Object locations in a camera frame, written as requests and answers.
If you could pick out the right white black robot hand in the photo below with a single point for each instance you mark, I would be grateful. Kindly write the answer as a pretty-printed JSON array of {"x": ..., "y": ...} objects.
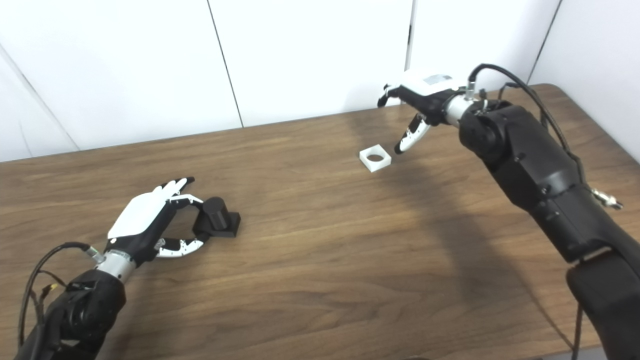
[{"x": 425, "y": 87}]

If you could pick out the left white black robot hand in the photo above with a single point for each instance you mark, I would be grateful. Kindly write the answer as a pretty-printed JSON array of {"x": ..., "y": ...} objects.
[{"x": 142, "y": 217}]

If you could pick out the black peg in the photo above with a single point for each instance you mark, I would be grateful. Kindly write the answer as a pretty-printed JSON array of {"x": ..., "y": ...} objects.
[{"x": 217, "y": 215}]

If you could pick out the white square piece with hole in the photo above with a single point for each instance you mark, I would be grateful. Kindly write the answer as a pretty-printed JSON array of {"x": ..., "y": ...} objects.
[{"x": 372, "y": 166}]

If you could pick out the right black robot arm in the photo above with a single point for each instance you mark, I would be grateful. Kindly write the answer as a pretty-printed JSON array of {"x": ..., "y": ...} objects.
[{"x": 540, "y": 170}]

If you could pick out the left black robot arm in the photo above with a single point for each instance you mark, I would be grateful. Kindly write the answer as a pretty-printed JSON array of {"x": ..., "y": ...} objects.
[{"x": 85, "y": 310}]

